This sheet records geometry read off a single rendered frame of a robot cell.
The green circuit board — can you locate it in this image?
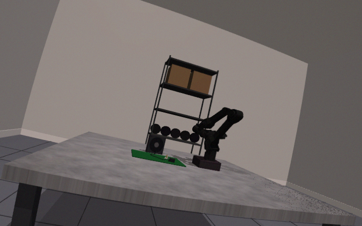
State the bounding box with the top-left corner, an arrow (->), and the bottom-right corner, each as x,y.
131,149 -> 186,167

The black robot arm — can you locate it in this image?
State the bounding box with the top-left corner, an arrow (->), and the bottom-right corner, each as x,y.
192,107 -> 244,162

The black cooling fan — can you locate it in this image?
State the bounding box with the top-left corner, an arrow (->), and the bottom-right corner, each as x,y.
146,134 -> 166,155

